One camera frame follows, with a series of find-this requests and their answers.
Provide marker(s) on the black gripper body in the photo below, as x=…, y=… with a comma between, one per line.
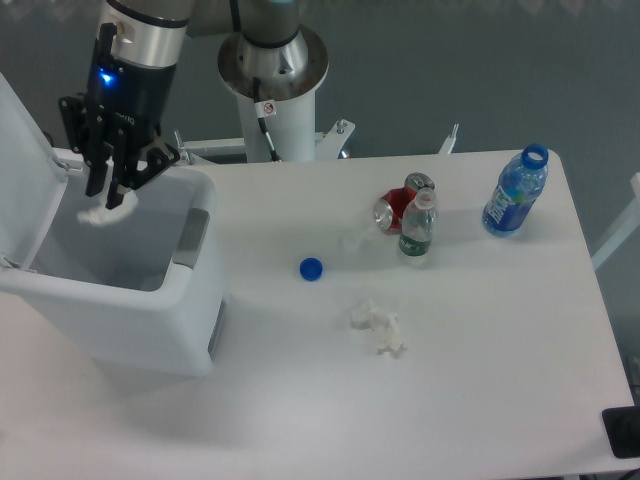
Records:
x=121, y=110

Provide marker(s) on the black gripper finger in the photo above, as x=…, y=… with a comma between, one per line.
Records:
x=98, y=168
x=116, y=192

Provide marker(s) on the small white paper ball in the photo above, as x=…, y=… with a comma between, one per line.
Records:
x=100, y=216

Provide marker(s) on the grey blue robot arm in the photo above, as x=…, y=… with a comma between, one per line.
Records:
x=270, y=61

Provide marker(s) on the white trash bin lid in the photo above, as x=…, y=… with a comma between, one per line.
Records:
x=40, y=193

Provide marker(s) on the white trash bin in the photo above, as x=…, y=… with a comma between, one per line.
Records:
x=147, y=292

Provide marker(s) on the large crumpled white paper ball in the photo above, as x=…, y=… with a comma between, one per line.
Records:
x=366, y=315

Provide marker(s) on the blue bottle cap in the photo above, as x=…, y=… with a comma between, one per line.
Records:
x=311, y=269

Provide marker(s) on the crushed red soda can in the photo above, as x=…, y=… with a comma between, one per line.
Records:
x=388, y=209

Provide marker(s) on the clear green-label plastic bottle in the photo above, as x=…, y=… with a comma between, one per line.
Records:
x=418, y=221

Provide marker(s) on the blue plastic water bottle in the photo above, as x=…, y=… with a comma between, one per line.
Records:
x=519, y=185

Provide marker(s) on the black device at table edge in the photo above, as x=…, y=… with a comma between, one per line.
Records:
x=622, y=429

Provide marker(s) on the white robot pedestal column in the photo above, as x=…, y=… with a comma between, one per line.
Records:
x=290, y=123

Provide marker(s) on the white metal base frame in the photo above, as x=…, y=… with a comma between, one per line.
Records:
x=328, y=145

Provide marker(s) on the white frame at right edge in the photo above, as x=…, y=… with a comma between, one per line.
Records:
x=624, y=225

